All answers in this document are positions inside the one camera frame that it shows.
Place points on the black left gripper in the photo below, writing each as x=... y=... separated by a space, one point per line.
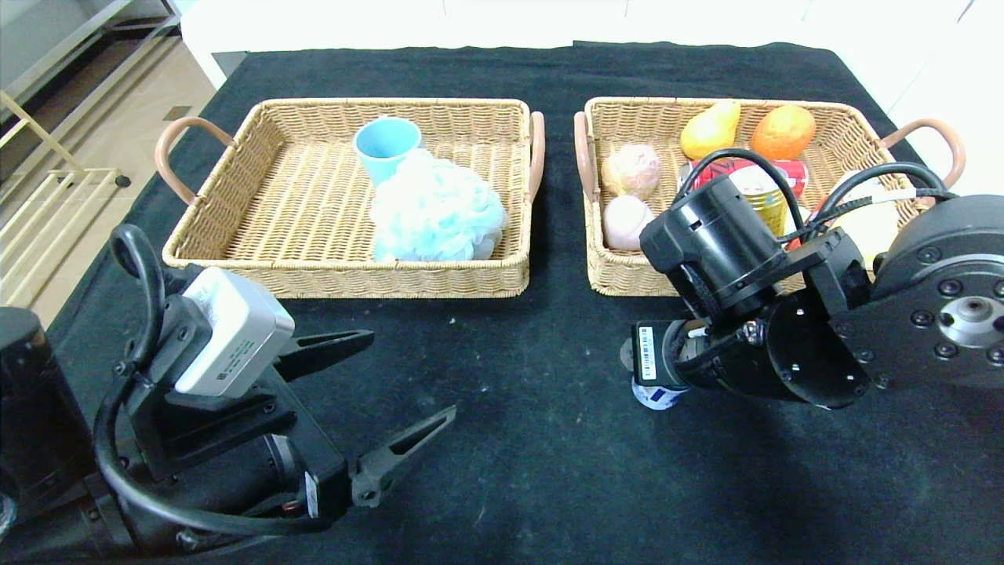
x=320 y=482

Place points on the lumpy pink bread bun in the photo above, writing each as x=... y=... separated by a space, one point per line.
x=631 y=171

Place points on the orange sausage stick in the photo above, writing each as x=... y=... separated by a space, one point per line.
x=794 y=242

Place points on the yellow lemon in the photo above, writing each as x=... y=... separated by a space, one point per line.
x=874 y=227

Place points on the teal plastic mug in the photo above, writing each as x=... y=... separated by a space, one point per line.
x=384 y=153

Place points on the yellow pear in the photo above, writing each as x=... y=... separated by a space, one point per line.
x=710 y=136

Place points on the wicker basket with food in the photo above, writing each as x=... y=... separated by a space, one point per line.
x=627 y=275

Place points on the gold Red Bull can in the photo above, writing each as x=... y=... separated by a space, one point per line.
x=765 y=200

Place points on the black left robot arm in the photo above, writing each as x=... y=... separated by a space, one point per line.
x=31 y=408

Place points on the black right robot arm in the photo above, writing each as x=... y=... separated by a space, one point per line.
x=925 y=314

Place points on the pink peach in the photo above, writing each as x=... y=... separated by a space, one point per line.
x=623 y=224

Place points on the small blue white bottle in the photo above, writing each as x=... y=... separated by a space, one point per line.
x=659 y=396

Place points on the light blue bath loofah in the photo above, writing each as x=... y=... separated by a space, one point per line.
x=439 y=212

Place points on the cream wooden rack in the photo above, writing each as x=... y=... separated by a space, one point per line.
x=35 y=127

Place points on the orange fruit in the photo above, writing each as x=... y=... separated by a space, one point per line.
x=782 y=133

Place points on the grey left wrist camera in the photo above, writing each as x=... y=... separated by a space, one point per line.
x=235 y=329

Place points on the white tea carton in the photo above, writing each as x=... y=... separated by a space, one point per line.
x=859 y=183

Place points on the red cola can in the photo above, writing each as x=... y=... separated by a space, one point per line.
x=794 y=176

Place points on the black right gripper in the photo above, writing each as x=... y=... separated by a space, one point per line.
x=649 y=350

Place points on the grey metal shelf frame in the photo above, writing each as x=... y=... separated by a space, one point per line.
x=78 y=39

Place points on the empty wicker basket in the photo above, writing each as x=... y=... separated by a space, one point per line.
x=298 y=220

